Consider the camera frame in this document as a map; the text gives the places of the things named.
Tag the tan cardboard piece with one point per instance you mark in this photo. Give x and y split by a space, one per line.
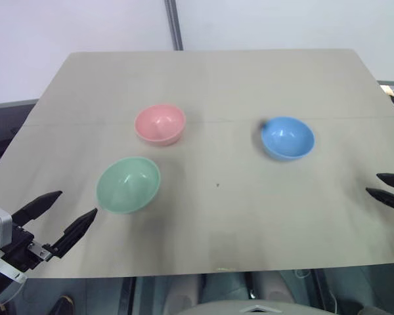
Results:
388 90

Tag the green plastic bowl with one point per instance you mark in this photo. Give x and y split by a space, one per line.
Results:
127 183

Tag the pink plastic bowl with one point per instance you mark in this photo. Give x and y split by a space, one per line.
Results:
160 124

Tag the grey robot torso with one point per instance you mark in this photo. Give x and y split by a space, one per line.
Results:
256 306

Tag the blue plastic bowl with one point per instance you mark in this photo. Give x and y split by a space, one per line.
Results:
288 138

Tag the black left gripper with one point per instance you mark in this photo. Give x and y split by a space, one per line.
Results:
18 246

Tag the grey metal post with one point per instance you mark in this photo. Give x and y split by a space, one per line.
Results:
174 24

